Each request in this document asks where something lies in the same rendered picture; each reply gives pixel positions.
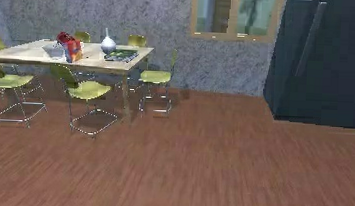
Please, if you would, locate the green black book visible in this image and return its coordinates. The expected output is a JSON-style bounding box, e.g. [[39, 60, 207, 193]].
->
[[103, 48, 140, 63]]

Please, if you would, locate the dark blue fridge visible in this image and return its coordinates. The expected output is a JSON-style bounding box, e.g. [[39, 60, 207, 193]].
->
[[262, 0, 355, 130]]

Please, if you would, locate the pale wooden dining table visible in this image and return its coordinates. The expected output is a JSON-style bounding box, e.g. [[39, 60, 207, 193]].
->
[[0, 37, 155, 124]]

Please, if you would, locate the red orange box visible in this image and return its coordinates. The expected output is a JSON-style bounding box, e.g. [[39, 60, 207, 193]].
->
[[55, 31, 85, 64]]

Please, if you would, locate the clear glass dish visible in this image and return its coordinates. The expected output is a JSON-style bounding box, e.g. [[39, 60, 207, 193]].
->
[[41, 41, 68, 61]]

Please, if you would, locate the wooden framed window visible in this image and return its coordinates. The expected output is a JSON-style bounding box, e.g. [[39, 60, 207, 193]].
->
[[189, 0, 286, 44]]

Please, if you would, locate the white round vase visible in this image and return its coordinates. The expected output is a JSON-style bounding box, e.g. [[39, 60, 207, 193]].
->
[[100, 27, 118, 55]]

